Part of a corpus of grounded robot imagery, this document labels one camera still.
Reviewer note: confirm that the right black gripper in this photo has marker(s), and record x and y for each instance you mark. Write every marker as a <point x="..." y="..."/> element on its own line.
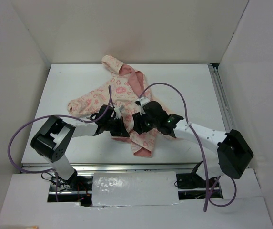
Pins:
<point x="138" y="119"/>

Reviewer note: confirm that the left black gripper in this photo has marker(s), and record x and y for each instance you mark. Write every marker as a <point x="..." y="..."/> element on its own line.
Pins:
<point x="121" y="130"/>

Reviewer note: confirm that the pink and cream jacket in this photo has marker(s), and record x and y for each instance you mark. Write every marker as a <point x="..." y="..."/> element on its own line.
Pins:
<point x="126" y="84"/>

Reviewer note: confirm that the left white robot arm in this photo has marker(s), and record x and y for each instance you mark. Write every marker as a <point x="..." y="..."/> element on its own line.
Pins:
<point x="53" y="138"/>

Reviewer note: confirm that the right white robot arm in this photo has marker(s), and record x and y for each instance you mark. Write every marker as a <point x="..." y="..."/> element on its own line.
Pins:
<point x="207" y="138"/>

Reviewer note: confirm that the white foil cover panel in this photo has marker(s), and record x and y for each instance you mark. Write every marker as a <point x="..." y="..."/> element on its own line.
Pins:
<point x="134" y="189"/>

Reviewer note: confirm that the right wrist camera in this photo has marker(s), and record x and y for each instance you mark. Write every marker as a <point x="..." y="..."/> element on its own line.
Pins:
<point x="141" y="102"/>

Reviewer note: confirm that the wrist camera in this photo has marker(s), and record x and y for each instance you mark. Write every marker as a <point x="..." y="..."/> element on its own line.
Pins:
<point x="118" y="111"/>
<point x="141" y="102"/>

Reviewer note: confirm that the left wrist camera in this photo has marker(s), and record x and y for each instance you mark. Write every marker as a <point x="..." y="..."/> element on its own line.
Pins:
<point x="118" y="111"/>

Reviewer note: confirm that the front aluminium rail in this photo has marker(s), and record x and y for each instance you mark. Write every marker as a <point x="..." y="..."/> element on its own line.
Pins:
<point x="133" y="167"/>

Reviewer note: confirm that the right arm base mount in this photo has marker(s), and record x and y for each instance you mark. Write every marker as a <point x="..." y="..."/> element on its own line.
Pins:
<point x="190" y="186"/>

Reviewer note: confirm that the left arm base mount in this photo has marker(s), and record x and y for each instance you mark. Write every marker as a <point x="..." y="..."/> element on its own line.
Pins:
<point x="79" y="191"/>

